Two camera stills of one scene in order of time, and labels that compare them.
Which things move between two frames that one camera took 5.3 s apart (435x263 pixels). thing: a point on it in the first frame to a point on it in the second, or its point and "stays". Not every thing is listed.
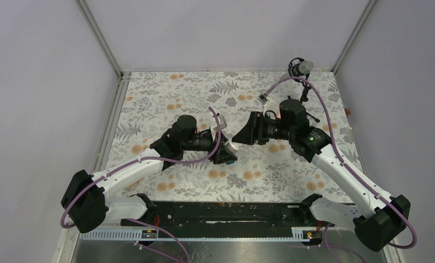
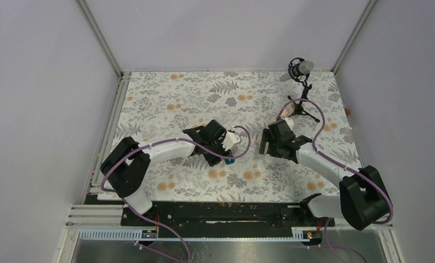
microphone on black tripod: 298,67 stays
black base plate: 232,215 stays
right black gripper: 253,132 to 267,137
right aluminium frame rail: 356,29 stays
